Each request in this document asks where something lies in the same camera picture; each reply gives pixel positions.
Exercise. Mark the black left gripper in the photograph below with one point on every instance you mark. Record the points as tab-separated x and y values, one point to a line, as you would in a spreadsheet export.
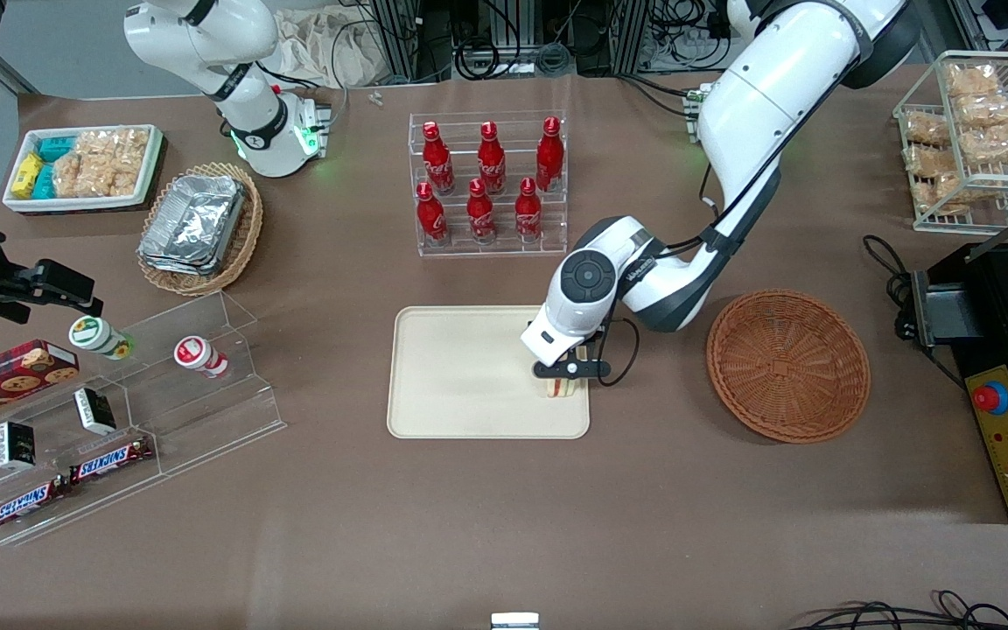
596	335

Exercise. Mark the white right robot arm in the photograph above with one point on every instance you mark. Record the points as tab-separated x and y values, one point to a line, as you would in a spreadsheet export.
246	87

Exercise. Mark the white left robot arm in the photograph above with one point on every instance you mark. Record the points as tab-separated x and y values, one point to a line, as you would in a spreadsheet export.
775	96

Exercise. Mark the white snack tray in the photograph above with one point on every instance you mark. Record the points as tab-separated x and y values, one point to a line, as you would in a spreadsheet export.
75	203

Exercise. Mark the cream rectangular tray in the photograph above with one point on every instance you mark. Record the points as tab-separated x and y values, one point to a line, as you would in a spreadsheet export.
460	376

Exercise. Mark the light wicker basket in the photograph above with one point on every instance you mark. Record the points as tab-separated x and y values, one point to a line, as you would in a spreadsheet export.
246	236

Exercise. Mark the brown wicker basket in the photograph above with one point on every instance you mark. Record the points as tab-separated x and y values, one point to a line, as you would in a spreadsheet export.
788	367

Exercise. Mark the green-capped yogurt bottle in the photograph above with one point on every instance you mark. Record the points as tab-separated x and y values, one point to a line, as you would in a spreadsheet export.
97	336

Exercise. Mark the red cookie box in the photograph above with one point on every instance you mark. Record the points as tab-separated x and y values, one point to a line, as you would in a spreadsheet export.
10	376

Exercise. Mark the teal snack packet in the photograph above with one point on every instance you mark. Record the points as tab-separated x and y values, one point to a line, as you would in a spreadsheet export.
56	147
45	182

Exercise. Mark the yellow snack packet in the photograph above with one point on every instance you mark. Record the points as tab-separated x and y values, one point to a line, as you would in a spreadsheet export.
27	175

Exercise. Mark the small black carton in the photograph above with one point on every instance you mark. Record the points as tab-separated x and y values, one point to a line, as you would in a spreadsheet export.
16	444
95	411

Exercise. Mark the clear bag rice crackers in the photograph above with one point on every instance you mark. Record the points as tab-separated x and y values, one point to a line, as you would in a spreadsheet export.
126	157
80	166

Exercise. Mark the stack of foil trays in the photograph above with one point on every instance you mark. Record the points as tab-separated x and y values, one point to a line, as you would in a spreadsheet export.
193	223

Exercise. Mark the red-capped yogurt bottle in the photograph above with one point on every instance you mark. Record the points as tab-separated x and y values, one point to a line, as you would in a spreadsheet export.
198	354

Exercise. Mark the clear acrylic bottle rack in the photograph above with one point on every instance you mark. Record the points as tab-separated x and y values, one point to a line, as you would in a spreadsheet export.
486	249

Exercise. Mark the Snickers bar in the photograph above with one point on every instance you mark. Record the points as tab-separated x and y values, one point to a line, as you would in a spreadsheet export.
27	504
110	460

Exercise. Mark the red cola bottle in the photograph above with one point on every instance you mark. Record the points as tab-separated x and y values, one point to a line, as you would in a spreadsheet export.
480	214
437	162
549	157
528	214
492	162
431	217

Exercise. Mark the clear acrylic stepped shelf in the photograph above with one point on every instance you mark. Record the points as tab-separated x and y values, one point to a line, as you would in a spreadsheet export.
198	420

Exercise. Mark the beige cloth bag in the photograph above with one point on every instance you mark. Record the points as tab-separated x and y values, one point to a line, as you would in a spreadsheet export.
320	48

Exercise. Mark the red emergency stop button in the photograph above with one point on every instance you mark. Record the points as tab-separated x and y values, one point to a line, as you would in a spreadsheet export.
990	398

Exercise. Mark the black control unit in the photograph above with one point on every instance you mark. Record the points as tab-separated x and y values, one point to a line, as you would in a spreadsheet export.
985	297

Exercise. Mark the bagged fried snack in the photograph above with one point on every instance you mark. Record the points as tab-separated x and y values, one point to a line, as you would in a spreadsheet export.
972	79
927	129
959	191
987	109
933	160
998	142

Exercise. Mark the silver bracket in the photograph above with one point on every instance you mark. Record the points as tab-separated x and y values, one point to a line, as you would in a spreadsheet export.
514	621

